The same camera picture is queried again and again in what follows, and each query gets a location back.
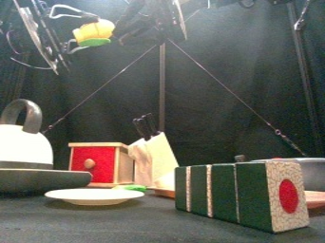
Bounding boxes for cream toy food piece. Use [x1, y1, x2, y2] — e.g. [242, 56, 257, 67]
[152, 172, 176, 192]

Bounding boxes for vertical metal frame pole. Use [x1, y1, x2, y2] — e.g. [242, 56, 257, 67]
[159, 42, 167, 132]

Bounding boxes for wooden box with red drawer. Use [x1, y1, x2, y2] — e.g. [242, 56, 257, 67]
[67, 141, 138, 188]

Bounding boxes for white round plate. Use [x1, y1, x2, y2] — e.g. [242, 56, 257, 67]
[43, 188, 146, 207]

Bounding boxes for green toy corn husk leaf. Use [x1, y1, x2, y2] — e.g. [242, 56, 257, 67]
[111, 184, 148, 193]

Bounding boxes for pink cutting board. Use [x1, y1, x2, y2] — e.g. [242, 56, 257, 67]
[146, 185, 325, 211]

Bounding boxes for grey blue bowl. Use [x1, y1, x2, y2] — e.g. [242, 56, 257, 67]
[249, 157, 325, 193]

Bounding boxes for black handled toy knife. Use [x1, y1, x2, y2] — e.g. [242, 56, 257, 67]
[132, 117, 152, 142]
[140, 112, 162, 137]

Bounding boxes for metal frame corner post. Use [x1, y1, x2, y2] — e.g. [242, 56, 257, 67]
[286, 0, 325, 158]

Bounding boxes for green toy sushi roll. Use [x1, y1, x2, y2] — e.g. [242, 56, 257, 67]
[174, 160, 311, 234]

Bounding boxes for cream wooden knife block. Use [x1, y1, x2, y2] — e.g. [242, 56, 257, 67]
[127, 131, 180, 188]

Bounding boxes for dark grey round cooktop base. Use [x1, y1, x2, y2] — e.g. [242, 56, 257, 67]
[0, 168, 93, 195]

